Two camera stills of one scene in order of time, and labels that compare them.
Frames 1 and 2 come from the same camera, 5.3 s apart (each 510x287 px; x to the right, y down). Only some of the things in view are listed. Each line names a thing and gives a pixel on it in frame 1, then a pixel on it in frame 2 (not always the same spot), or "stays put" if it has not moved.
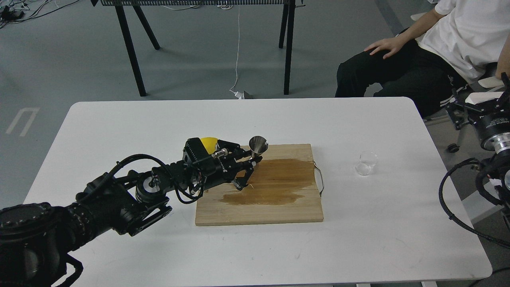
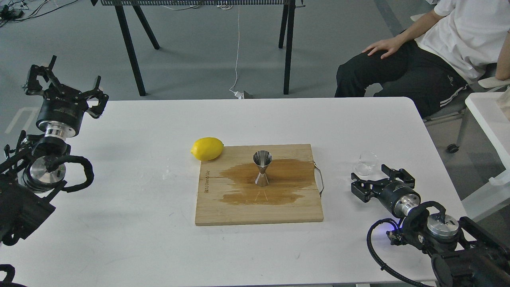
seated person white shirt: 460,42 stays put
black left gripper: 203,170 to 61,111
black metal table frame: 286,30 stays put
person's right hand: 392,45 stays put
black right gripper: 493,130 to 396,195
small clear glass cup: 367,159 stays put
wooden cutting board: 284,187 stays put
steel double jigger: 257,145 to 262,158
